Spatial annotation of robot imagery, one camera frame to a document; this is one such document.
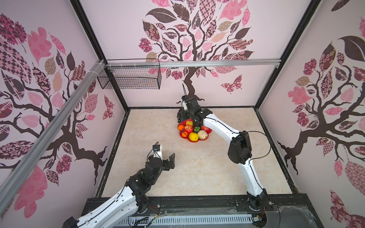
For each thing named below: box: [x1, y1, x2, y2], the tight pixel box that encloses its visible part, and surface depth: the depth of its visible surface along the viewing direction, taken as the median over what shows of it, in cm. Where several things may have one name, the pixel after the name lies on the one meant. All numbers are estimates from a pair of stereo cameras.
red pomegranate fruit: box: [183, 124, 193, 134], surface depth 102 cm
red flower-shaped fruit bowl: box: [177, 118, 212, 143], surface depth 100 cm
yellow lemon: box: [188, 132, 199, 142], surface depth 97 cm
